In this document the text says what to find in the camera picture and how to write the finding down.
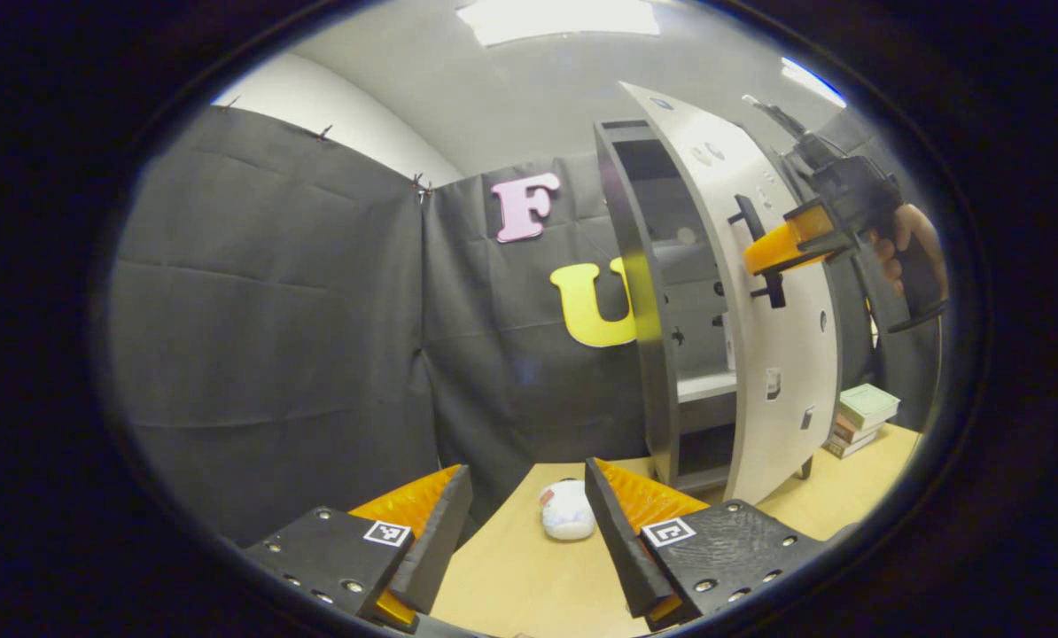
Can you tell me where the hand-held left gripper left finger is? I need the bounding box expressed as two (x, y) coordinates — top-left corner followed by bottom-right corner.
(244, 463), (475, 632)

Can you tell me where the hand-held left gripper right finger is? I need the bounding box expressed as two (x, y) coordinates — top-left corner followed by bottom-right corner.
(584, 456), (836, 632)

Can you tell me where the black door handle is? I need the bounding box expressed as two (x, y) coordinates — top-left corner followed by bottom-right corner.
(728, 193), (788, 310)

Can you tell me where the dark grey cabinet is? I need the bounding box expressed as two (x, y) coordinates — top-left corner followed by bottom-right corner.
(594, 118), (815, 494)

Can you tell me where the ceiling light panel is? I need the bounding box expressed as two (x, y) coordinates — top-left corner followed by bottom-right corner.
(781, 57), (848, 110)
(456, 0), (661, 48)

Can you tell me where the brown book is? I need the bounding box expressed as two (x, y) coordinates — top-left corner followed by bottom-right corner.
(833, 415), (886, 446)

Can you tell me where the white book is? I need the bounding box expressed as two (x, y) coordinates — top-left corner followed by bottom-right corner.
(824, 432), (882, 460)

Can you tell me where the black backdrop cloth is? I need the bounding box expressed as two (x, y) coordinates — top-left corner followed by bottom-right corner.
(108, 105), (942, 546)

